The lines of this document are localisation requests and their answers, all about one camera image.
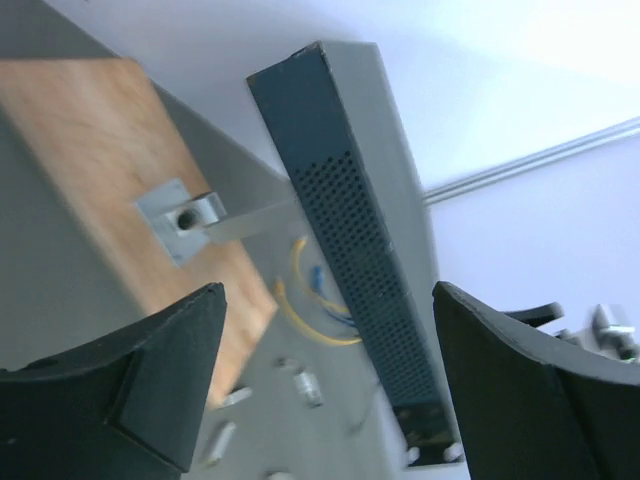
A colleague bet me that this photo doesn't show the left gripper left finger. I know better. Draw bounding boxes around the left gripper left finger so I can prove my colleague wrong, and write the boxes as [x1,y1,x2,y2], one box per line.
[1,283,226,479]

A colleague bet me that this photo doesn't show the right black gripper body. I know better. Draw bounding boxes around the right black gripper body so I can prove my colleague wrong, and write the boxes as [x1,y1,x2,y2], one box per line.
[504,302,639,364]

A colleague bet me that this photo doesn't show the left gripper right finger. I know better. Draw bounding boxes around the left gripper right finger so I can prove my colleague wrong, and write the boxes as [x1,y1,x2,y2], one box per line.
[433,282,639,479]

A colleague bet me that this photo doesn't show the silver SFP module by board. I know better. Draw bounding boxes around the silver SFP module by board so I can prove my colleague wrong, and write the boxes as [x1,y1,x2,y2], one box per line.
[220,386,253,408]

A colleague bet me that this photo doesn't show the silver SFP module upper right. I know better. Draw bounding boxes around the silver SFP module upper right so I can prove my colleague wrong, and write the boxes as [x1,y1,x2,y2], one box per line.
[293,369,324,408]

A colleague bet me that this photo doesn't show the wooden board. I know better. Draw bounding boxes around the wooden board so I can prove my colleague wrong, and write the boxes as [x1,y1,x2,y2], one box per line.
[1,59,277,408]

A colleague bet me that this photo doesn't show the metal bracket on board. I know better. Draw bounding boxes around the metal bracket on board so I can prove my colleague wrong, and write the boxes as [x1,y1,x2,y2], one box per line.
[135,178,298,267]

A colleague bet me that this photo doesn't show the yellow ethernet cable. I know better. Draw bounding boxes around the yellow ethernet cable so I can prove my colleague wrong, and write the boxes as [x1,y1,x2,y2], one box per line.
[273,236,363,347]

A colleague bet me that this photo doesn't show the blue ethernet cable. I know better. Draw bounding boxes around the blue ethernet cable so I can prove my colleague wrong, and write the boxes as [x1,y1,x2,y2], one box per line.
[309,265,357,327]

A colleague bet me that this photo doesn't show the dark teal network switch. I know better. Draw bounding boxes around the dark teal network switch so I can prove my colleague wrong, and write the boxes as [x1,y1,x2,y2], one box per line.
[247,41,462,467]

